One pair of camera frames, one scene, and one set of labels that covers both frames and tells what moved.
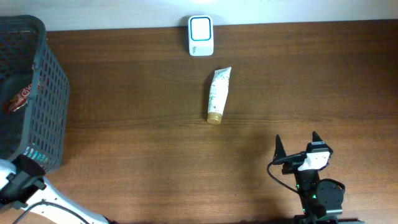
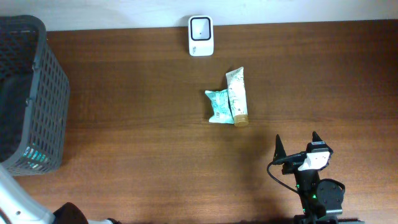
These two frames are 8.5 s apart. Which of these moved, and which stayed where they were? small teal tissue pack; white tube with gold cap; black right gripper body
Moved: white tube with gold cap
Stayed: black right gripper body; small teal tissue pack
